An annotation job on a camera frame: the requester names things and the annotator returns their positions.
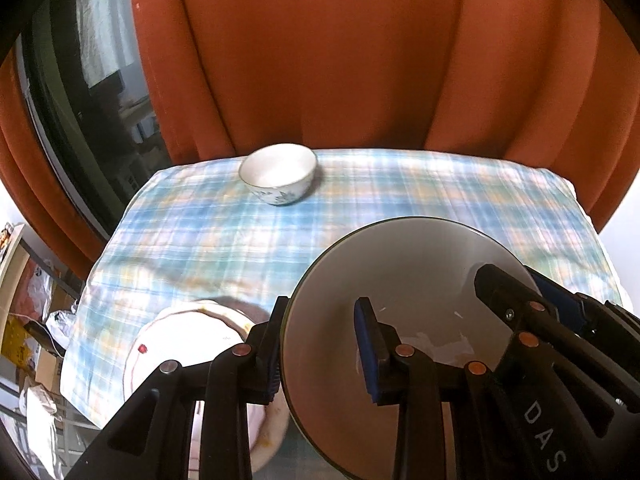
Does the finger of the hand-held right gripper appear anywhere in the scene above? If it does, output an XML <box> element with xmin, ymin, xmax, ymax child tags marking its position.
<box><xmin>525</xmin><ymin>266</ymin><xmax>640</xmax><ymax>356</ymax></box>
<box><xmin>474</xmin><ymin>263</ymin><xmax>640</xmax><ymax>441</ymax></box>

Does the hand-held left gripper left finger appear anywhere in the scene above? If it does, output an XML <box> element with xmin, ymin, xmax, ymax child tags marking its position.
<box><xmin>65</xmin><ymin>296</ymin><xmax>291</xmax><ymax>480</ymax></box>

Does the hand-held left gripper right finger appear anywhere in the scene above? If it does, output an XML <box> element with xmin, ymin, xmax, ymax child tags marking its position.
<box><xmin>354</xmin><ymin>297</ymin><xmax>523</xmax><ymax>480</ymax></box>

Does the white scalloped plate red print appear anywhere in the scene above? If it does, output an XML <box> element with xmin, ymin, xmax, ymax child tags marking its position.
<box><xmin>122</xmin><ymin>299</ymin><xmax>268</xmax><ymax>478</ymax></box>

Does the white bowl blue floral print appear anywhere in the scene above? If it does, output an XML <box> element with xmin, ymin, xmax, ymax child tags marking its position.
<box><xmin>238</xmin><ymin>143</ymin><xmax>318</xmax><ymax>207</ymax></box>
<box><xmin>281</xmin><ymin>216</ymin><xmax>546</xmax><ymax>480</ymax></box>

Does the blue plaid tablecloth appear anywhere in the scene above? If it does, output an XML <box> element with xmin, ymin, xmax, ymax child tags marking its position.
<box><xmin>60</xmin><ymin>147</ymin><xmax>630</xmax><ymax>480</ymax></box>

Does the cardboard box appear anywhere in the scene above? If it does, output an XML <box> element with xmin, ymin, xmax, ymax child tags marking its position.
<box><xmin>30</xmin><ymin>347</ymin><xmax>66</xmax><ymax>391</ymax></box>

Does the red and white plastic bag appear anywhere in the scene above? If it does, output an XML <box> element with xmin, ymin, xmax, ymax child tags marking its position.
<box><xmin>10</xmin><ymin>257</ymin><xmax>83</xmax><ymax>321</ymax></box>

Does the yellow box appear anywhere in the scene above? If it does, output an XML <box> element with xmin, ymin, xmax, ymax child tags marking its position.
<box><xmin>0</xmin><ymin>310</ymin><xmax>31</xmax><ymax>361</ymax></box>

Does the wooden shelf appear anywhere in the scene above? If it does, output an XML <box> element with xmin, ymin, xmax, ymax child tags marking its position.
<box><xmin>0</xmin><ymin>222</ymin><xmax>31</xmax><ymax>291</ymax></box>

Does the orange curtain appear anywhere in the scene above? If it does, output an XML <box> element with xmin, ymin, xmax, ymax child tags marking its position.
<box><xmin>0</xmin><ymin>0</ymin><xmax>640</xmax><ymax>281</ymax></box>

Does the dark glass window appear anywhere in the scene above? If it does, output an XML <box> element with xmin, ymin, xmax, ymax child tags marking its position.
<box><xmin>15</xmin><ymin>0</ymin><xmax>168</xmax><ymax>241</ymax></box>

